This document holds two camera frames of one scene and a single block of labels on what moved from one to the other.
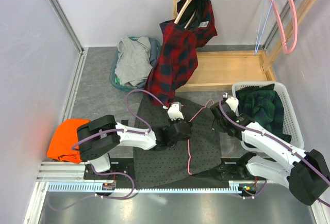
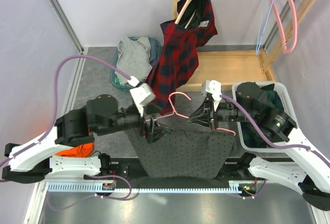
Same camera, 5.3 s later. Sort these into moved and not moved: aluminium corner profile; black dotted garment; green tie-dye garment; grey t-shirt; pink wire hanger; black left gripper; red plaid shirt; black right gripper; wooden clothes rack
Moved: black right gripper; pink wire hanger; black dotted garment; black left gripper
Not moved: red plaid shirt; aluminium corner profile; wooden clothes rack; green tie-dye garment; grey t-shirt
